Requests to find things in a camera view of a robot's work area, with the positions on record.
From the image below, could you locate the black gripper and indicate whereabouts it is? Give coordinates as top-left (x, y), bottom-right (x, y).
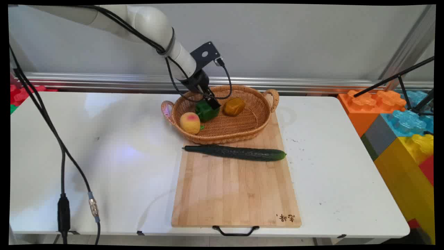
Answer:
top-left (180, 69), bottom-right (221, 109)

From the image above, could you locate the long dark green cucumber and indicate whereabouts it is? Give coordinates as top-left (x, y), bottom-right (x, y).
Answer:
top-left (182, 144), bottom-right (287, 162)

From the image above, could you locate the green toy bell pepper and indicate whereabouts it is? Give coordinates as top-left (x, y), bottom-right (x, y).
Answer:
top-left (195, 100), bottom-right (220, 122)

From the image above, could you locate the orange toy bell pepper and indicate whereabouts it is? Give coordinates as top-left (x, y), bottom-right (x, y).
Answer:
top-left (223, 98), bottom-right (246, 117)

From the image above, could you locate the yellow pink toy peach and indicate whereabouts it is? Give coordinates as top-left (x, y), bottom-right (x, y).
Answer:
top-left (179, 112), bottom-right (205, 135)

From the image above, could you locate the woven wicker basket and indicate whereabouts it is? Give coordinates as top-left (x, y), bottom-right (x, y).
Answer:
top-left (161, 85), bottom-right (280, 145)

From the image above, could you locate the wooden cutting board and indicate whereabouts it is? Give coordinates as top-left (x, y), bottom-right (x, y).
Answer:
top-left (171, 111), bottom-right (302, 237)

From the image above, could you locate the orange giant building block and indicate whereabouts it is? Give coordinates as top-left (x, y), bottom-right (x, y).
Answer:
top-left (337, 89), bottom-right (407, 138)

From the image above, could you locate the grey giant building block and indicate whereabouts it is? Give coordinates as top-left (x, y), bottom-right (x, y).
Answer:
top-left (360, 114), bottom-right (398, 161)

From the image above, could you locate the red building blocks pile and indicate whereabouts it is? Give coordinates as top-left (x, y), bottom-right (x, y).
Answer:
top-left (10, 84), bottom-right (58, 107)

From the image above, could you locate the black tripod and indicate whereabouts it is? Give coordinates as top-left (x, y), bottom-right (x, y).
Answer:
top-left (353, 56), bottom-right (435, 117)

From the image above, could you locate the blue giant building block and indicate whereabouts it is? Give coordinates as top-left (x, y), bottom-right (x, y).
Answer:
top-left (381, 90), bottom-right (434, 138)

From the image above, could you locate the yellow giant building block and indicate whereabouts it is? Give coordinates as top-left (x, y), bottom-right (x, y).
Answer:
top-left (374, 133), bottom-right (436, 244)

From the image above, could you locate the red giant building block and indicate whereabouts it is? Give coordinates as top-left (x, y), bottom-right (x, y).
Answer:
top-left (418, 155), bottom-right (434, 186)

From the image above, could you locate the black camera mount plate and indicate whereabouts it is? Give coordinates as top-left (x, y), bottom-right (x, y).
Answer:
top-left (189, 41), bottom-right (223, 68)

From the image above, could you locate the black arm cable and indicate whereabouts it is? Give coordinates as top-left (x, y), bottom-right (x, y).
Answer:
top-left (78, 5), bottom-right (233, 103)

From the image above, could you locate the aluminium frame rail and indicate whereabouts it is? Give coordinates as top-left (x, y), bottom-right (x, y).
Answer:
top-left (14, 72), bottom-right (434, 94)

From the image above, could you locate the black cable with metal connector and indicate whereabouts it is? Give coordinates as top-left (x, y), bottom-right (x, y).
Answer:
top-left (10, 45), bottom-right (101, 245)

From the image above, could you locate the black cable with inline box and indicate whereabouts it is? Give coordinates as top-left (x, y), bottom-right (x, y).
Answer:
top-left (10, 45), bottom-right (71, 245)

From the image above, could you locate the aluminium frame post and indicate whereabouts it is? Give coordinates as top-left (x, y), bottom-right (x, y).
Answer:
top-left (378, 5), bottom-right (436, 91)

